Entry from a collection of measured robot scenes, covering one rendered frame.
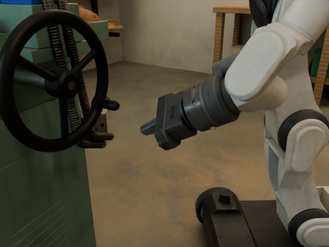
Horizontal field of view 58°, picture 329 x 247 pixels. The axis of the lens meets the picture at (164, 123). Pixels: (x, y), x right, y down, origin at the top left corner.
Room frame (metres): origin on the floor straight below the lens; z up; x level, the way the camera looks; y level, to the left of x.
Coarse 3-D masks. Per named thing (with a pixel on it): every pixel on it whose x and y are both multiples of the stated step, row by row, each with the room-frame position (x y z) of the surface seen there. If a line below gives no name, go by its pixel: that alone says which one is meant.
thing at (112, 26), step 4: (92, 0) 4.26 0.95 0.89; (96, 0) 4.28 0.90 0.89; (92, 4) 4.26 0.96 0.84; (96, 4) 4.27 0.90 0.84; (92, 8) 4.26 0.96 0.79; (96, 8) 4.27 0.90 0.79; (96, 12) 4.26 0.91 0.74; (108, 20) 4.36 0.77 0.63; (112, 20) 4.36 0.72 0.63; (116, 20) 4.40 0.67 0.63; (108, 24) 3.88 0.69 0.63; (112, 24) 3.94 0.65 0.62; (116, 24) 4.13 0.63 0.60; (112, 28) 3.87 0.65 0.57; (116, 28) 4.19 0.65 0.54; (112, 32) 4.11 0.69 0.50; (116, 32) 4.11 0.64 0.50; (112, 36) 4.09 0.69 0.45; (116, 36) 4.05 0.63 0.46
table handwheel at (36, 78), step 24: (24, 24) 0.54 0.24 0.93; (48, 24) 0.58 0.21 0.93; (72, 24) 0.63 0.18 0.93; (96, 48) 0.69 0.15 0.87; (0, 72) 0.48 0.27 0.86; (24, 72) 0.64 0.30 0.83; (48, 72) 0.57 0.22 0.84; (72, 72) 0.60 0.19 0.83; (0, 96) 0.47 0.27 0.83; (72, 96) 0.59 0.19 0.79; (96, 96) 0.69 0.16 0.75; (96, 120) 0.66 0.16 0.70; (24, 144) 0.50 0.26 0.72; (48, 144) 0.53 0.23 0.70; (72, 144) 0.59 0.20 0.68
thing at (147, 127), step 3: (150, 123) 0.57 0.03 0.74; (153, 123) 0.56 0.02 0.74; (144, 126) 0.58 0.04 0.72; (147, 126) 0.57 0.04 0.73; (150, 126) 0.56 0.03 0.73; (153, 126) 0.56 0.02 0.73; (141, 129) 0.58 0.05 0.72; (144, 129) 0.57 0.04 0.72; (147, 129) 0.57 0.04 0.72; (150, 129) 0.57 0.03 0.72; (153, 129) 0.57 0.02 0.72; (141, 132) 0.58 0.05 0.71; (144, 132) 0.58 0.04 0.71; (147, 132) 0.57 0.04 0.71; (150, 132) 0.57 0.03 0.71; (153, 132) 0.57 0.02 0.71
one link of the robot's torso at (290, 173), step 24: (312, 120) 0.73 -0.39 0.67; (264, 144) 0.89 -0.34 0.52; (288, 144) 0.73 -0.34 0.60; (312, 144) 0.72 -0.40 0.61; (288, 168) 0.72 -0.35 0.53; (312, 168) 0.73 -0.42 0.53; (288, 192) 0.77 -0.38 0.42; (312, 192) 0.77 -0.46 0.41; (288, 216) 0.77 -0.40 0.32; (312, 216) 0.75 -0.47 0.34
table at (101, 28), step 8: (96, 24) 0.98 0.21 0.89; (104, 24) 1.01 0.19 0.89; (0, 32) 0.71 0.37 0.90; (96, 32) 0.97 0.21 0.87; (104, 32) 1.01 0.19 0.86; (0, 40) 0.69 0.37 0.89; (0, 48) 0.68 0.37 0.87; (24, 48) 0.68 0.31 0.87; (48, 48) 0.68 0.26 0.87; (64, 48) 0.72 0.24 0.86; (80, 48) 0.77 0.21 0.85; (88, 48) 0.80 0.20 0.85; (24, 56) 0.65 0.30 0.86; (32, 56) 0.64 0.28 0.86; (40, 56) 0.66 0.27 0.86; (48, 56) 0.68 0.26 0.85
